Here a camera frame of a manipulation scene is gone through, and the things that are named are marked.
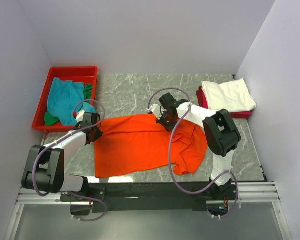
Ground orange t shirt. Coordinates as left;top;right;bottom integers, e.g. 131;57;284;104
94;114;208;178

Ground green t shirt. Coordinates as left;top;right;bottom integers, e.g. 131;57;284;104
43;83;95;127

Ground folded white t shirt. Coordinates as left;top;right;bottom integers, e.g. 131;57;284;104
202;78;257;113

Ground black mounting base bar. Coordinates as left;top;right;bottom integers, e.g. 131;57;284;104
60;182;237;216

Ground folded red t shirt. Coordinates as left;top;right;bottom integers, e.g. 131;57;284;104
196;86;252;119

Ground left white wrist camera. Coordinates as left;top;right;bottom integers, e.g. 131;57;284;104
73;109;86;123

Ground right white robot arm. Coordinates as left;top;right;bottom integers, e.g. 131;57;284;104
147;93;241;200

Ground red plastic bin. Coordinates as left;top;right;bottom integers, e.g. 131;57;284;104
32;66;98;133

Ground aluminium rail frame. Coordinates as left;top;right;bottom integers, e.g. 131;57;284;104
4;182;292;240

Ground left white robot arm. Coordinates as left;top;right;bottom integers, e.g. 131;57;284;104
21;112;103;201

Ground blue t shirt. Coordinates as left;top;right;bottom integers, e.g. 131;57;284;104
47;76;97;126

